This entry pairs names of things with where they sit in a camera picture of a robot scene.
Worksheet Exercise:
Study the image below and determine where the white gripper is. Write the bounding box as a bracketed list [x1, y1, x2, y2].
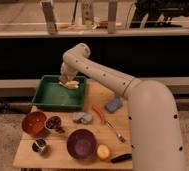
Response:
[59, 63, 76, 83]

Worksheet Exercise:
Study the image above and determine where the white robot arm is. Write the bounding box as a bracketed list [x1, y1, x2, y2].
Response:
[59, 43, 185, 171]

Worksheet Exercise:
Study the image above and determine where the green plastic tray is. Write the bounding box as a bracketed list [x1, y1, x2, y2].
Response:
[32, 75, 86, 111]

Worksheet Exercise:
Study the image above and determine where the yellow banana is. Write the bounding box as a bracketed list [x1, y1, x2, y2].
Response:
[59, 81, 79, 89]

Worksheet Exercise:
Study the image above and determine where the orange carrot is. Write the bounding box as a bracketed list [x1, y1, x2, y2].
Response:
[92, 105, 105, 124]

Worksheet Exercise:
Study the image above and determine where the grey crumpled cloth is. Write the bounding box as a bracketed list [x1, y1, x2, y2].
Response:
[73, 112, 93, 124]

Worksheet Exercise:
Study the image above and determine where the small white cup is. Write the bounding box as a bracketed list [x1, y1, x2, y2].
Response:
[45, 116, 61, 132]

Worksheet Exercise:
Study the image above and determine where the blue sponge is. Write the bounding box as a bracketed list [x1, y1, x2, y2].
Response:
[105, 97, 122, 113]

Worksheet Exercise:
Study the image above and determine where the red bowl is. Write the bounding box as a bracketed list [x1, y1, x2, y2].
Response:
[22, 111, 47, 136]

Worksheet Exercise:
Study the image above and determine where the purple bowl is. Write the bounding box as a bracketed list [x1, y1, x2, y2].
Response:
[67, 129, 97, 160]

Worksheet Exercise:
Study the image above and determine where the small metal cup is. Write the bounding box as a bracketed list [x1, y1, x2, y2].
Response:
[32, 138, 47, 154]

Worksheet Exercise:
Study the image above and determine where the yellow round fruit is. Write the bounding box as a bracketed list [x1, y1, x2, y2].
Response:
[96, 144, 111, 160]

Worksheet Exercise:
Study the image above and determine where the black marker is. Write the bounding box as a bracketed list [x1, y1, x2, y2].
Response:
[110, 153, 132, 163]

